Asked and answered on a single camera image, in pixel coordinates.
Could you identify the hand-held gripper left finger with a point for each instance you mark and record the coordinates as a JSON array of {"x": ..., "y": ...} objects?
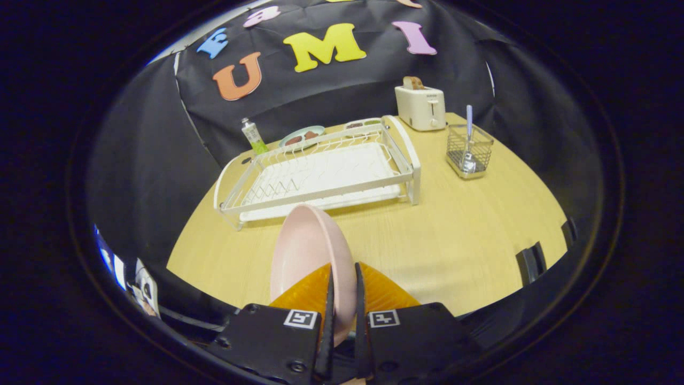
[{"x": 272, "y": 342}]

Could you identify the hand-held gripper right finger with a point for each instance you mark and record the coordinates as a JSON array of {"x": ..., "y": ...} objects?
[{"x": 417, "y": 342}]

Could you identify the pink plate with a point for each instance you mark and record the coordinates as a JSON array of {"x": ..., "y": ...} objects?
[{"x": 307, "y": 246}]

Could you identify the pale green plate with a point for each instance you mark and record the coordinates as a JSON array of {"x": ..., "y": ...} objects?
[{"x": 302, "y": 132}]

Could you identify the brown food piece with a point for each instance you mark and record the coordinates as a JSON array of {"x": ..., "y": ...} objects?
[
  {"x": 293, "y": 140},
  {"x": 312, "y": 135}
]

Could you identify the clear bottle green liquid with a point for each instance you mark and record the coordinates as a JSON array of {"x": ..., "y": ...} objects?
[{"x": 254, "y": 136}]

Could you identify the small white condiment tray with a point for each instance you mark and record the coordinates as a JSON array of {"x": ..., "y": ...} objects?
[{"x": 363, "y": 124}]

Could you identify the cream toaster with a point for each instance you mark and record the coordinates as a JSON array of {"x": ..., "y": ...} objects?
[{"x": 422, "y": 109}]

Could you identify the brown toast slice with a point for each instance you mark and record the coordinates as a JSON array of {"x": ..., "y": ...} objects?
[{"x": 412, "y": 83}]

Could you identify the black backdrop cloth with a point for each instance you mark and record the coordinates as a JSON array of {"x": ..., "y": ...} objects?
[{"x": 331, "y": 88}]

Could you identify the black table edge bracket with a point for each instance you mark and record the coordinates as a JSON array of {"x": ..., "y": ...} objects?
[
  {"x": 530, "y": 264},
  {"x": 569, "y": 231}
]

